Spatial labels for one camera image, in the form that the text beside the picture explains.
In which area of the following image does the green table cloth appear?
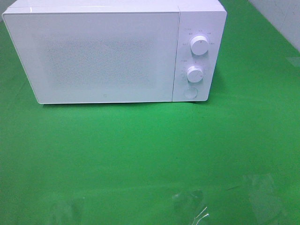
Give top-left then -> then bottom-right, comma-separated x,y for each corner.
0,0 -> 300,225

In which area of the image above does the white round door button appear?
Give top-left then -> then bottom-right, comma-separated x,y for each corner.
184,87 -> 198,99

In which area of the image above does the white partition board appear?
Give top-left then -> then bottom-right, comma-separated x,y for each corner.
250,0 -> 300,50

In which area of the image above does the white microwave oven body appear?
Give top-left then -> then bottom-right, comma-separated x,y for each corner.
2,0 -> 227,102

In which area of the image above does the white round knob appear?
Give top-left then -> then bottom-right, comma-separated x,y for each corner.
190,35 -> 209,55
187,66 -> 204,83

